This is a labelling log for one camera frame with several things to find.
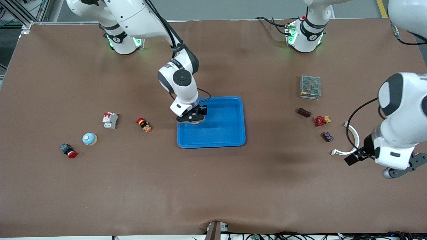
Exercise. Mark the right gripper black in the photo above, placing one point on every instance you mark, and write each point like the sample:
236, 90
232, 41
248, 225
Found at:
202, 109

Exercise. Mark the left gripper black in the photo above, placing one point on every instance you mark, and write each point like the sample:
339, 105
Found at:
366, 147

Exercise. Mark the light blue service bell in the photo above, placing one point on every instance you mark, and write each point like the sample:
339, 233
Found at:
89, 139
196, 124

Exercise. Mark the small black terminal block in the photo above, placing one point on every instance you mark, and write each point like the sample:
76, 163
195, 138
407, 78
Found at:
327, 136

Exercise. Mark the small dark brown capacitor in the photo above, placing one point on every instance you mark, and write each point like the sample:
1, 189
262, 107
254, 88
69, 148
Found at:
304, 112

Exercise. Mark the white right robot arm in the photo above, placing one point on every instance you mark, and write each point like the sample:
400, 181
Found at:
181, 78

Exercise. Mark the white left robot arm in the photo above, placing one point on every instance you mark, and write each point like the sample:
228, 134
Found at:
403, 100

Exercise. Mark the blue plastic tray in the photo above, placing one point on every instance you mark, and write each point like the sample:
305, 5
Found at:
220, 133

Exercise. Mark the red button orange black body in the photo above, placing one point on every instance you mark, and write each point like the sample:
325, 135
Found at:
144, 125

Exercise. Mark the white curved plastic piece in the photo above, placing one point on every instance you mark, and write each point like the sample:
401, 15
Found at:
340, 152

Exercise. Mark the brown table mat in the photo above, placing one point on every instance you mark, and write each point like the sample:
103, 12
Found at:
213, 186

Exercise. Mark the red handwheel brass valve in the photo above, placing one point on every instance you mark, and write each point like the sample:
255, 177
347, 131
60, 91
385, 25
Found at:
320, 120

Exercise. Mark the metal mesh power supply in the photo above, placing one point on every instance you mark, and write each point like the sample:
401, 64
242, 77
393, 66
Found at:
310, 86

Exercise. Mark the red mushroom button blue body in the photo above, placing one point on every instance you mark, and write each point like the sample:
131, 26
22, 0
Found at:
71, 154

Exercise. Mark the white circuit breaker red switch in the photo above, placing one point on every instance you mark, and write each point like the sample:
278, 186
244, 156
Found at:
110, 120

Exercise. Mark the grey metal edge bracket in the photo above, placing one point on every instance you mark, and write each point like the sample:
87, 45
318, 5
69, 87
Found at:
216, 230

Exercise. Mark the aluminium frame post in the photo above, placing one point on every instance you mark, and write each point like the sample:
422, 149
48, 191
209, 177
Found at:
26, 26

